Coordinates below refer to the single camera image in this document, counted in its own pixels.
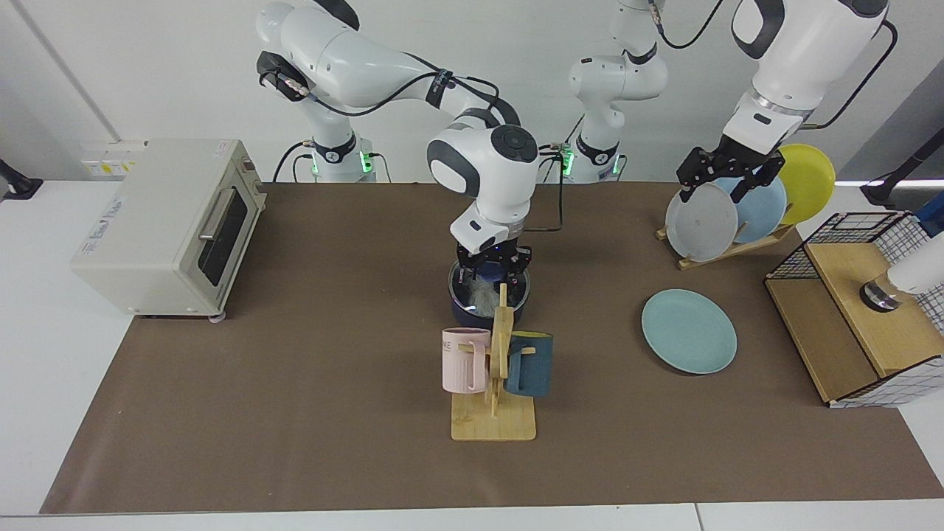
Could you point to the white vermicelli bundle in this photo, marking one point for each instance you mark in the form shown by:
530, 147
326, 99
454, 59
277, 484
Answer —
485, 301

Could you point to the pale toaster oven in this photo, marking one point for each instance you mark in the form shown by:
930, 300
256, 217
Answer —
140, 221

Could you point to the glass lid with blue knob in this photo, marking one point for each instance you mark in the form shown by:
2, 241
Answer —
472, 291

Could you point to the pale green plate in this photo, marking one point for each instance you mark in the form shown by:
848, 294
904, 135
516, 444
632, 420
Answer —
689, 332

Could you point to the white cylinder with silver end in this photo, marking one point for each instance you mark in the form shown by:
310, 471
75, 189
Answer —
918, 269

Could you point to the white wall socket box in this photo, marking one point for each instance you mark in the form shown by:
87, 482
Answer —
110, 158

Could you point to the pink mug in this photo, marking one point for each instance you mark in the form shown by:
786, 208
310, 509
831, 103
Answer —
461, 365

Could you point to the brown table cloth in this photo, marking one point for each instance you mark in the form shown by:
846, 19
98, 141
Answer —
295, 413

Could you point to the wooden cup stand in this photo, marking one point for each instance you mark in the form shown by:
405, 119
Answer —
494, 424

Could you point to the light blue plate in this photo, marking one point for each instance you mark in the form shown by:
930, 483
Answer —
763, 210

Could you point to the wooden plate rack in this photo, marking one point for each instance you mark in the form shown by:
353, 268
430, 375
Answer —
737, 251

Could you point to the grey white plate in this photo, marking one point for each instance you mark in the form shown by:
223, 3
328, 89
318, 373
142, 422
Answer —
700, 221

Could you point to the white wall conduit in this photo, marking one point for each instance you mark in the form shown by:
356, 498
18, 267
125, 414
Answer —
70, 70

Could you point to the teal mug with yellow inside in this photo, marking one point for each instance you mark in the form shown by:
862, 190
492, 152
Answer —
531, 369

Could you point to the yellow plate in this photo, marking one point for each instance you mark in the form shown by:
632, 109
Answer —
811, 184

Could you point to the black stand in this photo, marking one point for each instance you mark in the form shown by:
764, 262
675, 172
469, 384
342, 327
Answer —
18, 184
896, 184

